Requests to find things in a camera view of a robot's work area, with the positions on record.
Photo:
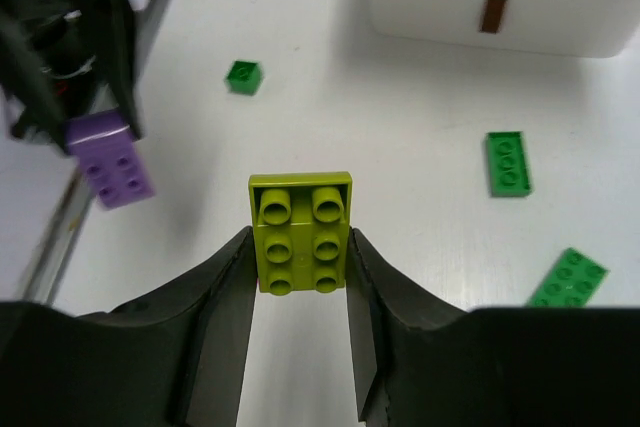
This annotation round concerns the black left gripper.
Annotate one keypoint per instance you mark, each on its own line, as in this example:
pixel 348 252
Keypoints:
pixel 46 42

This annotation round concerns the green small lego left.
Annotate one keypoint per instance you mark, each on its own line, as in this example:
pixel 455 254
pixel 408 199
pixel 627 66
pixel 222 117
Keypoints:
pixel 244 77

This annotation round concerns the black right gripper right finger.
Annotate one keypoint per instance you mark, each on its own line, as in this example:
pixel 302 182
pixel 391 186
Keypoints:
pixel 419 361

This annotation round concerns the lime lego brick top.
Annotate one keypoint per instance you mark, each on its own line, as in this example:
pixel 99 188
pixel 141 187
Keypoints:
pixel 301 224

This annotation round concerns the purple lego brick top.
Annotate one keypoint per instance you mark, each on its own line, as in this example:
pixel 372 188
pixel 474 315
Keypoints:
pixel 104 147

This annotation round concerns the green flat lego long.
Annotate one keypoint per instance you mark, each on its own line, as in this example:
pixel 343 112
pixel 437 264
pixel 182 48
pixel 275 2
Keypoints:
pixel 507 165

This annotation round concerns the brown drawer handle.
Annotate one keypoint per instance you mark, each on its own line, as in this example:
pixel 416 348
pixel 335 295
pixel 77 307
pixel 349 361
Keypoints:
pixel 492 16

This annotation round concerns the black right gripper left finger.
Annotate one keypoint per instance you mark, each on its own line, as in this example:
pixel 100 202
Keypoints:
pixel 175 356

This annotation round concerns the green lego brick tilted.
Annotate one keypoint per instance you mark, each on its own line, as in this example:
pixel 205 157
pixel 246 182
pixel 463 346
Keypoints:
pixel 570 283

